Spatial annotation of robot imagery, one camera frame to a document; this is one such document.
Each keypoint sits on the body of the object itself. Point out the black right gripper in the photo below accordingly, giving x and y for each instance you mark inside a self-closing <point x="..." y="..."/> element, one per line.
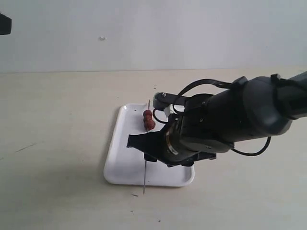
<point x="166" y="143"/>

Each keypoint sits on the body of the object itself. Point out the red meatball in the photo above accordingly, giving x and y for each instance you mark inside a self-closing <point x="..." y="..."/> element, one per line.
<point x="149" y="125"/>
<point x="147" y="113"/>
<point x="147" y="118"/>

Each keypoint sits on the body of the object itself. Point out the thin metal skewer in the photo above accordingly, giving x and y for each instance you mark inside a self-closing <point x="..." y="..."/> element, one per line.
<point x="145" y="164"/>

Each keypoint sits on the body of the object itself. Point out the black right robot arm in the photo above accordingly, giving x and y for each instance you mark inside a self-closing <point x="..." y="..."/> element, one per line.
<point x="210" y="116"/>

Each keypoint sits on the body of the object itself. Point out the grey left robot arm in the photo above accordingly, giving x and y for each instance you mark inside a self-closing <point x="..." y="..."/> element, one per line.
<point x="5" y="25"/>

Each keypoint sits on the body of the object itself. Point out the white rectangular plastic tray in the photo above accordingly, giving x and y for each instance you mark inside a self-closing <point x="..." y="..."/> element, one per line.
<point x="126" y="165"/>

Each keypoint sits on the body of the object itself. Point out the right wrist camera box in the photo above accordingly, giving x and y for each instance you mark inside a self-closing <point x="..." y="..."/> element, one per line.
<point x="165" y="101"/>

